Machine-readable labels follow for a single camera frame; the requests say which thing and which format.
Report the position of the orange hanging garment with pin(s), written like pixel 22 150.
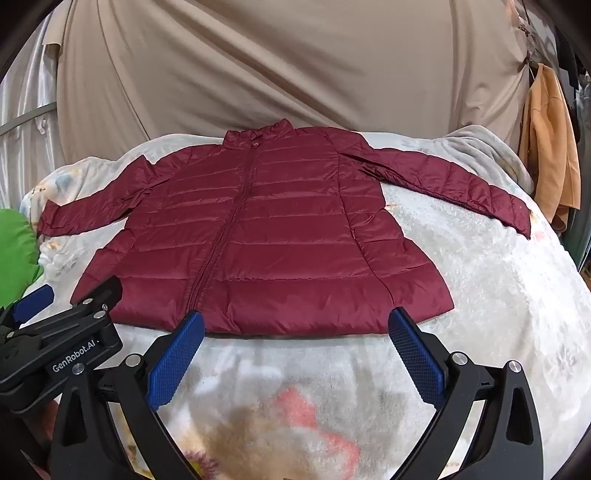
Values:
pixel 549 138

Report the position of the dark hanging clothes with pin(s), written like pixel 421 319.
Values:
pixel 575 60

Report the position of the white floral blanket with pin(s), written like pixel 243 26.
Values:
pixel 485 286

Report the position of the green cloth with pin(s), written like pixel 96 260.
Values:
pixel 16 249

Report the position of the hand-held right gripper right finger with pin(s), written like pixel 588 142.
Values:
pixel 418 357

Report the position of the metal rail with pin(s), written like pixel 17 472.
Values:
pixel 27 118

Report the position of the maroon puffer jacket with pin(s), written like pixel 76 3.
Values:
pixel 286 240

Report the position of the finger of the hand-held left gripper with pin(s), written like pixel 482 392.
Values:
pixel 99 295
pixel 33 302

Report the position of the beige bed sheet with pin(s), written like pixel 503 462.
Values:
pixel 277 60

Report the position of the white sheer curtain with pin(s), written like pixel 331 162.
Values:
pixel 23 161

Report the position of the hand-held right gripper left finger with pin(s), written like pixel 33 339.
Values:
pixel 178 360

